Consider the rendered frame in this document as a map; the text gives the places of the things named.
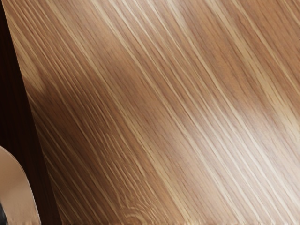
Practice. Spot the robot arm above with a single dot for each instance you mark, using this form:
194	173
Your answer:
16	192

